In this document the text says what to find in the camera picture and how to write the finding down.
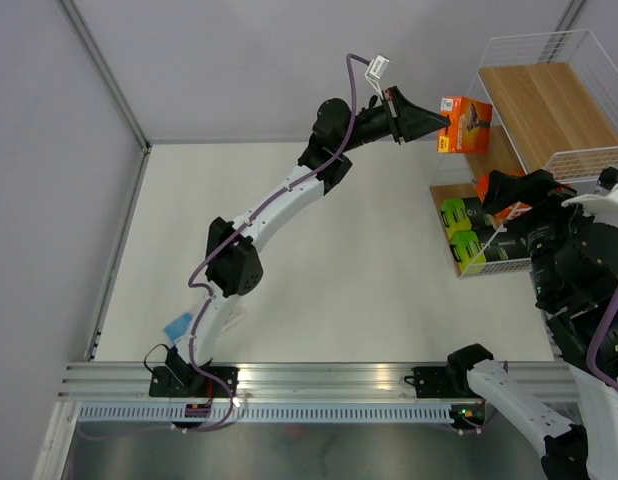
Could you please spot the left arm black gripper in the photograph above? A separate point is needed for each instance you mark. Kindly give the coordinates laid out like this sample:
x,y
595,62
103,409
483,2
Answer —
x,y
406,120

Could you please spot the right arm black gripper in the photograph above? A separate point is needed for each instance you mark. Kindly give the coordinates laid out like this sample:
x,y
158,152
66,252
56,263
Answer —
x,y
537,187

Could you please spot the orange Fusion5 box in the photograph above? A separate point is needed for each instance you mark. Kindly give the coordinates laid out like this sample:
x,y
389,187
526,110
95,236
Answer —
x,y
486,188
468,131

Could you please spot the small green black razor box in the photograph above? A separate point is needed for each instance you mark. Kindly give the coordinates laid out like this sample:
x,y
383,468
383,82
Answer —
x,y
460,214

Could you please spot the large green black razor box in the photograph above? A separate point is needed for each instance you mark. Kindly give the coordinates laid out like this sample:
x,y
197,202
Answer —
x,y
485,245

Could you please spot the clear blue blister razor pack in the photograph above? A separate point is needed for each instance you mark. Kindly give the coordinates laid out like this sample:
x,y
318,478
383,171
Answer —
x,y
179,326

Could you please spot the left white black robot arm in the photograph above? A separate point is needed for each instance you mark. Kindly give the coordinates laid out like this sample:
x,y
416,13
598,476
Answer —
x,y
232,267

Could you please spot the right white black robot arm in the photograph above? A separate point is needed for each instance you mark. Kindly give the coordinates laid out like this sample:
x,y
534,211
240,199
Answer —
x,y
586,334

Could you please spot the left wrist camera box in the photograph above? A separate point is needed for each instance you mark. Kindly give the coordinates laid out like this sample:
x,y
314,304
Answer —
x,y
377,67

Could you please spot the white wire wooden shelf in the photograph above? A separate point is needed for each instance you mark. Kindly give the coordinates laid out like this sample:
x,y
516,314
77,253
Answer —
x,y
555,107

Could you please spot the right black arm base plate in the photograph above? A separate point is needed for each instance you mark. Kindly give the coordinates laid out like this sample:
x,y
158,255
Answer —
x,y
439,383

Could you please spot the aluminium corner post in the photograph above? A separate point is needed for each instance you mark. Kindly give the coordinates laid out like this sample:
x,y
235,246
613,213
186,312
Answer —
x,y
95,55

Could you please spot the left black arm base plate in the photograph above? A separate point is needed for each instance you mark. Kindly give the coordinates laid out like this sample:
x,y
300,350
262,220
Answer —
x,y
188,383

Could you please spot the aluminium front rail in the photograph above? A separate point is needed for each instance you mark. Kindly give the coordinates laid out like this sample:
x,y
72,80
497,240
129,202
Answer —
x,y
304,382

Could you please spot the white slotted cable duct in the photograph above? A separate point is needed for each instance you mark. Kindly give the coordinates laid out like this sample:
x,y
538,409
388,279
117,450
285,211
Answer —
x,y
349,413

